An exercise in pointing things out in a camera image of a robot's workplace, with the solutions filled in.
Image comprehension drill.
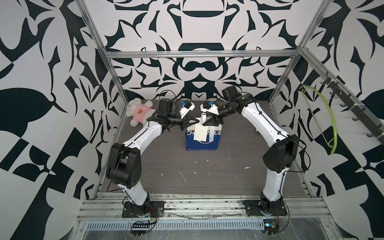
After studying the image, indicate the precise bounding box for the green clothes hanger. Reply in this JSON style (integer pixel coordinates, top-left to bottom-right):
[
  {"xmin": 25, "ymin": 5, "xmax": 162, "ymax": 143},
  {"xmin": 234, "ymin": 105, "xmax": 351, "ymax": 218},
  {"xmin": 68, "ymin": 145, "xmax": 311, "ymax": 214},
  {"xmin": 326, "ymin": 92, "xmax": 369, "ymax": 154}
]
[{"xmin": 300, "ymin": 85, "xmax": 339, "ymax": 155}]

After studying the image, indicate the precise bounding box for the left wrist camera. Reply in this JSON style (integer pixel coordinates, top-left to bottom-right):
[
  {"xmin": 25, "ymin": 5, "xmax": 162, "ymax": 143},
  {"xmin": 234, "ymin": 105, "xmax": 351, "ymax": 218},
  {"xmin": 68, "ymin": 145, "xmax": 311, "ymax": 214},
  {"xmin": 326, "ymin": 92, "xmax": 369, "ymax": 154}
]
[{"xmin": 179, "ymin": 100, "xmax": 195, "ymax": 119}]

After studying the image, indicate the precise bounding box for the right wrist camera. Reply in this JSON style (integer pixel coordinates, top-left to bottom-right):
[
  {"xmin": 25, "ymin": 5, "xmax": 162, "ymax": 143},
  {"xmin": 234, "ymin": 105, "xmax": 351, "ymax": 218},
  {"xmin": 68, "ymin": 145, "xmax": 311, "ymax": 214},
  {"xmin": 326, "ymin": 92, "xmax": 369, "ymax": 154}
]
[{"xmin": 200, "ymin": 101, "xmax": 219, "ymax": 116}]

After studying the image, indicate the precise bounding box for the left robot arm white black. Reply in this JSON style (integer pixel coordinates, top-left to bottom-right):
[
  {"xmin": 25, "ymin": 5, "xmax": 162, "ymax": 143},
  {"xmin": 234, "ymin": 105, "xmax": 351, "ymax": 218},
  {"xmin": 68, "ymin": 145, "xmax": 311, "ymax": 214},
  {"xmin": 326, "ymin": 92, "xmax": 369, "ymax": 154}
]
[{"xmin": 106, "ymin": 99, "xmax": 226, "ymax": 212}]

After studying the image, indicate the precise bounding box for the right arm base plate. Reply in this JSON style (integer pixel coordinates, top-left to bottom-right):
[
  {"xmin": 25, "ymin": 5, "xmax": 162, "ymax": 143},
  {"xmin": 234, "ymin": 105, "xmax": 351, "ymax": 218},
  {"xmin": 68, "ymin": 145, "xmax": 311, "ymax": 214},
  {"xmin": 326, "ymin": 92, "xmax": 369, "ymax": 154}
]
[{"xmin": 243, "ymin": 199, "xmax": 288, "ymax": 217}]

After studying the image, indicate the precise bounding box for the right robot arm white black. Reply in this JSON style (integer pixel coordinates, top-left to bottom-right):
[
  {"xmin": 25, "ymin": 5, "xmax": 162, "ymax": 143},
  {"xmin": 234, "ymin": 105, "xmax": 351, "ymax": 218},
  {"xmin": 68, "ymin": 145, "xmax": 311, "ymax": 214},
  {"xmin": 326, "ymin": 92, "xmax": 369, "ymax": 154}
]
[{"xmin": 214, "ymin": 86, "xmax": 300, "ymax": 203}]

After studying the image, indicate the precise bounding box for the white teddy bear pink shirt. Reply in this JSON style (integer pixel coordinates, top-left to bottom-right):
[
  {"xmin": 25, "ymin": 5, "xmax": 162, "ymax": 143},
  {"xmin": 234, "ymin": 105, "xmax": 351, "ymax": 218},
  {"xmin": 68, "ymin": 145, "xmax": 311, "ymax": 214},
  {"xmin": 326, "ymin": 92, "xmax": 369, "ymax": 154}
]
[{"xmin": 126, "ymin": 98, "xmax": 156, "ymax": 127}]

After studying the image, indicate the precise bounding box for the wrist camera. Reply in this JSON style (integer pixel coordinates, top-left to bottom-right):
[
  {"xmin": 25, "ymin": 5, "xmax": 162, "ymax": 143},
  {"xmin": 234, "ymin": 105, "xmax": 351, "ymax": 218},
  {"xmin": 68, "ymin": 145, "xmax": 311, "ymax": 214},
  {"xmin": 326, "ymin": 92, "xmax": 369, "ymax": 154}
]
[
  {"xmin": 200, "ymin": 101, "xmax": 219, "ymax": 116},
  {"xmin": 179, "ymin": 100, "xmax": 195, "ymax": 119}
]

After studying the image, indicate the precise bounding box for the blue white paper bag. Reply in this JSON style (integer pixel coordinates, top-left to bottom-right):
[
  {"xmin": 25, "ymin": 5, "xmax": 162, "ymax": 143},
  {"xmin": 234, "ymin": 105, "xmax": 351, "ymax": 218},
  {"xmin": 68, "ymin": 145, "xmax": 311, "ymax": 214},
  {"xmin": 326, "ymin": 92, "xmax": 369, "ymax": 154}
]
[{"xmin": 186, "ymin": 124, "xmax": 222, "ymax": 151}]

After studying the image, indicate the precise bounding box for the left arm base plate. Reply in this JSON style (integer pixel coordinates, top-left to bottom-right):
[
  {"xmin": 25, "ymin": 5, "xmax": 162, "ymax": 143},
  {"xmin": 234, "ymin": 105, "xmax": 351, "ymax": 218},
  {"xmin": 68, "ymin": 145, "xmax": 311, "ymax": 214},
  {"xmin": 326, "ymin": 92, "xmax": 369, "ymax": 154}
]
[{"xmin": 122, "ymin": 201, "xmax": 165, "ymax": 218}]

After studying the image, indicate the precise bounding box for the grey wall hook rack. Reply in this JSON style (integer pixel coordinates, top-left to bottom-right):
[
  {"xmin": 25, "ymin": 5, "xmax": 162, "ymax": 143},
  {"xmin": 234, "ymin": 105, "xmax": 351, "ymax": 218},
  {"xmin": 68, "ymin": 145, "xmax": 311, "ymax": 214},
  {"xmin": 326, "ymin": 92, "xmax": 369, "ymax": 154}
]
[{"xmin": 322, "ymin": 72, "xmax": 384, "ymax": 145}]

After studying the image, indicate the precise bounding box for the white paper receipt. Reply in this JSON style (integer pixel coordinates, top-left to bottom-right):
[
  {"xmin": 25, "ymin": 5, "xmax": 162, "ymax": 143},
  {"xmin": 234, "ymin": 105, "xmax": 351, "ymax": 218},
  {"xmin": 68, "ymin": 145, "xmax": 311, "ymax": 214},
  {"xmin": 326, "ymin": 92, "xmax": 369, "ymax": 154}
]
[{"xmin": 194, "ymin": 123, "xmax": 210, "ymax": 142}]

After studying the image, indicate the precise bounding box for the electronics board right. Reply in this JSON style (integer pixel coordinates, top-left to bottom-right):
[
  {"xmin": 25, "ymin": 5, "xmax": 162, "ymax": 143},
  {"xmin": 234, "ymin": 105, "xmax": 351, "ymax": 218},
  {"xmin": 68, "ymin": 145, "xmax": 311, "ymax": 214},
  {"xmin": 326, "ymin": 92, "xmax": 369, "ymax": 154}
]
[{"xmin": 263, "ymin": 220, "xmax": 280, "ymax": 236}]

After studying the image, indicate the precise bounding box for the black electronics board left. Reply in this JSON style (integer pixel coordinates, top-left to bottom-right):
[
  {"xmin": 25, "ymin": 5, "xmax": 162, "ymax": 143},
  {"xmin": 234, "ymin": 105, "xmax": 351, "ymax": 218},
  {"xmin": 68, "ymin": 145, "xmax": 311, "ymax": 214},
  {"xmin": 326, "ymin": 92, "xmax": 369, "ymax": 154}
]
[{"xmin": 130, "ymin": 221, "xmax": 157, "ymax": 237}]

